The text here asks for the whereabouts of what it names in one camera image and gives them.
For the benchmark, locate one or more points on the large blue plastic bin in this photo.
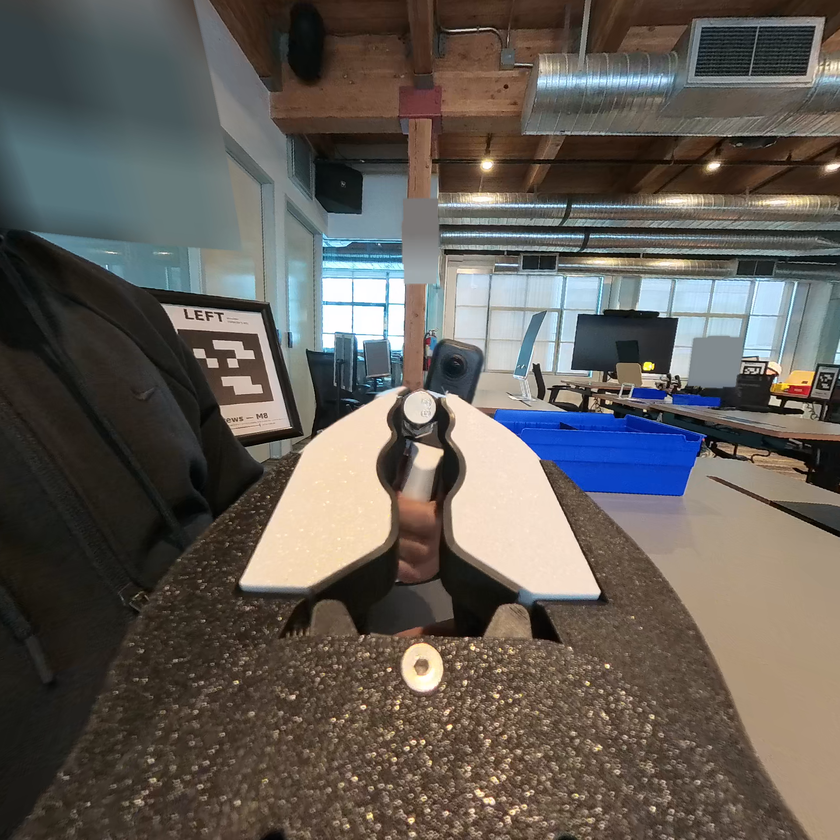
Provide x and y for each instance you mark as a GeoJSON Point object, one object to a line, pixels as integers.
{"type": "Point", "coordinates": [604, 453]}

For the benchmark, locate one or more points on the grey screen monitor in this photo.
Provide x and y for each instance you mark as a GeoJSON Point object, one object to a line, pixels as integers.
{"type": "Point", "coordinates": [374, 357]}

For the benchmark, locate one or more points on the long wooden desk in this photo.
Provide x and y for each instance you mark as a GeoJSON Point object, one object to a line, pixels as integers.
{"type": "Point", "coordinates": [709, 414]}

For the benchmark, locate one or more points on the framed black white poster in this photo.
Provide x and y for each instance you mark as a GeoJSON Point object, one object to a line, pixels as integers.
{"type": "Point", "coordinates": [230, 365]}

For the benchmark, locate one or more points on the beige chair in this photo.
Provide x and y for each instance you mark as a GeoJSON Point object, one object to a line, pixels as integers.
{"type": "Point", "coordinates": [630, 374]}

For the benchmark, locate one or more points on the wooden support post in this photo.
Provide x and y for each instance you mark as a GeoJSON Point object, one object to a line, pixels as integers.
{"type": "Point", "coordinates": [419, 223]}

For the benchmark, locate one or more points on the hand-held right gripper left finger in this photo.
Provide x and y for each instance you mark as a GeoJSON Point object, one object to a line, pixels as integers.
{"type": "Point", "coordinates": [328, 512]}

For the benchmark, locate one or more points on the person's black jacket torso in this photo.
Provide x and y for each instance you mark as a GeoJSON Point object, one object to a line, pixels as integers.
{"type": "Point", "coordinates": [92, 525]}

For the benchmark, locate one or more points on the person's left hand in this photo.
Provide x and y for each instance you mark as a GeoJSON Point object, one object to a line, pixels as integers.
{"type": "Point", "coordinates": [420, 545]}

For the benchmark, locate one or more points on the clear tilted panel stand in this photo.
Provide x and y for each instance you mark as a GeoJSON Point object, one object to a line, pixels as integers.
{"type": "Point", "coordinates": [529, 344]}

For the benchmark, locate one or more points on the metal bolt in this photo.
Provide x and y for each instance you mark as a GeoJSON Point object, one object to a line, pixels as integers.
{"type": "Point", "coordinates": [420, 411]}

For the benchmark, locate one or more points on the yellow storage bin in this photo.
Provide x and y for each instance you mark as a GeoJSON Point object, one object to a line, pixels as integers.
{"type": "Point", "coordinates": [801, 379]}

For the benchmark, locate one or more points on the red fire extinguisher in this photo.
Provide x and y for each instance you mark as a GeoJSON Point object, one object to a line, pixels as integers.
{"type": "Point", "coordinates": [428, 351]}

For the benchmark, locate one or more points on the black wall speaker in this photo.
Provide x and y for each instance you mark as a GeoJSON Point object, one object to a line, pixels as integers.
{"type": "Point", "coordinates": [339, 187]}

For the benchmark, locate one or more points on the long silver ceiling duct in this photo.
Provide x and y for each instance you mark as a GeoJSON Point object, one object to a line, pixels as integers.
{"type": "Point", "coordinates": [630, 223]}

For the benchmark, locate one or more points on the silver spiral air duct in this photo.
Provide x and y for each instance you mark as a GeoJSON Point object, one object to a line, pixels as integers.
{"type": "Point", "coordinates": [604, 92]}

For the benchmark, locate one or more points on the large black monitor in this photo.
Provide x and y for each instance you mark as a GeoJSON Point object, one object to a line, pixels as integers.
{"type": "Point", "coordinates": [624, 344]}

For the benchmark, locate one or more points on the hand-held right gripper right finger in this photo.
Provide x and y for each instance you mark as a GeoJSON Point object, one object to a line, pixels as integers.
{"type": "Point", "coordinates": [519, 512]}

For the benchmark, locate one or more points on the small blue storage bin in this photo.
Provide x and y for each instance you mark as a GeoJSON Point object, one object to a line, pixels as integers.
{"type": "Point", "coordinates": [650, 393]}
{"type": "Point", "coordinates": [696, 398]}

